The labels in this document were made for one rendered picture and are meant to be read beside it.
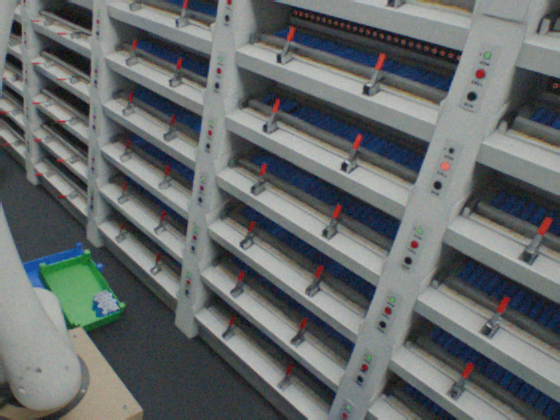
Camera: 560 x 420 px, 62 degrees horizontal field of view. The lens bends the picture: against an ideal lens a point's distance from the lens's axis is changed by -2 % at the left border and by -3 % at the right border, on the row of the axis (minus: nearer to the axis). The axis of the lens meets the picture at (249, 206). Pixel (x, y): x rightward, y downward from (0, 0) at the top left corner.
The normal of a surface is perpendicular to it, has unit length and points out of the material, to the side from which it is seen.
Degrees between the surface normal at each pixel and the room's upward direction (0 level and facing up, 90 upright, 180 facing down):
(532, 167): 110
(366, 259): 20
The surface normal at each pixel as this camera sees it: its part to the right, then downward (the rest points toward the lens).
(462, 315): -0.07, -0.75
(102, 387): 0.16, -0.89
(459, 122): -0.70, 0.22
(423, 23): -0.72, 0.50
